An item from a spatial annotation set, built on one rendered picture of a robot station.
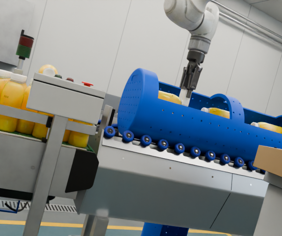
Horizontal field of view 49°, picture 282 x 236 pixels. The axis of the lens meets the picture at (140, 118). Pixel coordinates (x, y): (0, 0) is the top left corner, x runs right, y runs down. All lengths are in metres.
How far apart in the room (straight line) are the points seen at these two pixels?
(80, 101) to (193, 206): 0.72
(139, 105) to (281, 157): 0.51
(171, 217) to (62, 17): 3.62
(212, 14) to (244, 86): 4.98
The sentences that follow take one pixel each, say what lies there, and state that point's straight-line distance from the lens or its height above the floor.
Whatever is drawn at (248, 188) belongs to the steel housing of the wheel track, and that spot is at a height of 0.86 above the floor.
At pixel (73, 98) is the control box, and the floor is 1.06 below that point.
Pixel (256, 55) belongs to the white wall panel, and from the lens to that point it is 6.49.
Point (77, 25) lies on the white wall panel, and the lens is 4.60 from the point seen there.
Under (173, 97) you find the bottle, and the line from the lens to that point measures 1.31.
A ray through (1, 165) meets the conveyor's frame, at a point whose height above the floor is 0.80.
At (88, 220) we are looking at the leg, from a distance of 1.41.
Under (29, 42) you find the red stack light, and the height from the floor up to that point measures 1.23.
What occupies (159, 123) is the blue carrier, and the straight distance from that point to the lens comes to 1.18.
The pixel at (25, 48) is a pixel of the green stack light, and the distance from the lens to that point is 1.55.
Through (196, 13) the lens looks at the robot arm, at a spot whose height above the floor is 1.48.
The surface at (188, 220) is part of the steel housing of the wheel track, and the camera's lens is 1.42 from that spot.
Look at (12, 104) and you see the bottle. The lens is 1.03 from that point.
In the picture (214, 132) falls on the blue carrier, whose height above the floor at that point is 1.06.
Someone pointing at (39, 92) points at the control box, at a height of 1.05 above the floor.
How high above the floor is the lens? 1.09
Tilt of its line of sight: 2 degrees down
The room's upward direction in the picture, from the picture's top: 15 degrees clockwise
